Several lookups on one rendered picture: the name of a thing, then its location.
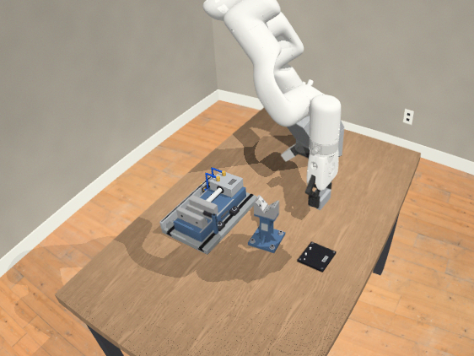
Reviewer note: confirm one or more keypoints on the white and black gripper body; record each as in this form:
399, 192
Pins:
323, 167

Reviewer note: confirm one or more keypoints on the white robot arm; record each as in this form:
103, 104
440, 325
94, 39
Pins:
262, 37

